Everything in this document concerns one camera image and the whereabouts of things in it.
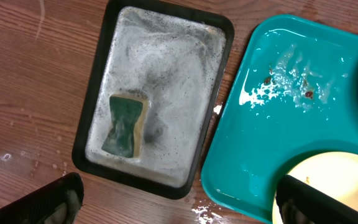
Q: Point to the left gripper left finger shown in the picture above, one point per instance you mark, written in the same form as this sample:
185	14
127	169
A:
57	202

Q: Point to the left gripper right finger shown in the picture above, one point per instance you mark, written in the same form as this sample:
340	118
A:
300	203

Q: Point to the yellow-green plate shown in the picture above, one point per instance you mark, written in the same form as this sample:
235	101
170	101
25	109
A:
332	173

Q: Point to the green and yellow sponge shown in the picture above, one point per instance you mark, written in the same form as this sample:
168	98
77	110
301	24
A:
127	118

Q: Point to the teal plastic serving tray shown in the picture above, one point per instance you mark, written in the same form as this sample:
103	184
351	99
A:
295	95

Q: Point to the black tray with soapy water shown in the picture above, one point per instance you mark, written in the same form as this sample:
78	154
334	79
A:
174	56

